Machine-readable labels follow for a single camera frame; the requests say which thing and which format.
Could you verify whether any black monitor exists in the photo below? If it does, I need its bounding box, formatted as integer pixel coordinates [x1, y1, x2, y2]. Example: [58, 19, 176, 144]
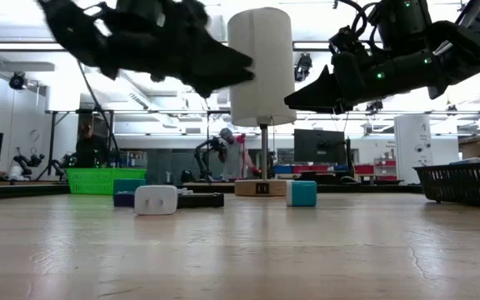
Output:
[292, 128, 347, 164]

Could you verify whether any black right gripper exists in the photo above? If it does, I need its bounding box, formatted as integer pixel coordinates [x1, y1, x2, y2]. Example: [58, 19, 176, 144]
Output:
[283, 28, 395, 114]

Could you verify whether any black ceiling spotlight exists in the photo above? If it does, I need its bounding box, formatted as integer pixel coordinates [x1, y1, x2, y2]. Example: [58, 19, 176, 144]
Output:
[8, 71, 28, 92]
[292, 52, 314, 83]

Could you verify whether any white shade wooden base lamp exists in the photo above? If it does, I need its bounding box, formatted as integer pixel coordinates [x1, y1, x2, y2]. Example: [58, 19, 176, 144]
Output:
[227, 7, 298, 198]

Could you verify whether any black digital display unit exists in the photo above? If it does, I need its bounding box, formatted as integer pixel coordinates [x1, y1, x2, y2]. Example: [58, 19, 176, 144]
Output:
[176, 192, 226, 209]

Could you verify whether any teal white wall charger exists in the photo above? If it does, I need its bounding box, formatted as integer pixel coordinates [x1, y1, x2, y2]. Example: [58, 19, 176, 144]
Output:
[285, 180, 318, 208]

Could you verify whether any black aluminium table frame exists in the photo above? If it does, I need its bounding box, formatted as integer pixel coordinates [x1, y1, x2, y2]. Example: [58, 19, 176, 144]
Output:
[0, 181, 424, 203]

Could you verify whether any black plastic basket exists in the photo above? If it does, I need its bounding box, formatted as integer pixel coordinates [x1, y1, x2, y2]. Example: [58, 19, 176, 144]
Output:
[412, 161, 480, 210]

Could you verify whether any person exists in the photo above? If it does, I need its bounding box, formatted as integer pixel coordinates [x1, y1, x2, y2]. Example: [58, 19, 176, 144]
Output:
[75, 122, 110, 169]
[218, 127, 262, 182]

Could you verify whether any white pillar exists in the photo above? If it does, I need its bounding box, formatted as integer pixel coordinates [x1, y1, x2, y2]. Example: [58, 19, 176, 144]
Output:
[393, 114, 434, 185]

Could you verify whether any teal marker case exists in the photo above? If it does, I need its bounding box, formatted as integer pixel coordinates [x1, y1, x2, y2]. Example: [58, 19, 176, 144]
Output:
[112, 178, 148, 194]

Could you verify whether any green plastic basket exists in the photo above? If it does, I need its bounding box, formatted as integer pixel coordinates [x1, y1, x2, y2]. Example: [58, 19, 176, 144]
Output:
[65, 167, 148, 196]

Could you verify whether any white red shelf unit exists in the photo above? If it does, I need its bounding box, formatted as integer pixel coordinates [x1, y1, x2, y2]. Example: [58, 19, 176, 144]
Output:
[373, 157, 398, 181]

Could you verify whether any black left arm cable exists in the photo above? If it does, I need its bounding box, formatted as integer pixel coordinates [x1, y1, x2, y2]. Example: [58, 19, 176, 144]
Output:
[76, 61, 119, 164]

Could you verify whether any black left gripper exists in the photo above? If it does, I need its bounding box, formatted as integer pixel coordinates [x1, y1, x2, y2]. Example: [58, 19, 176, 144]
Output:
[97, 0, 256, 99]

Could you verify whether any white cube wall charger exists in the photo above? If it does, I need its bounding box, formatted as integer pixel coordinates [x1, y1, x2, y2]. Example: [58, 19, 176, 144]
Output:
[133, 184, 179, 217]

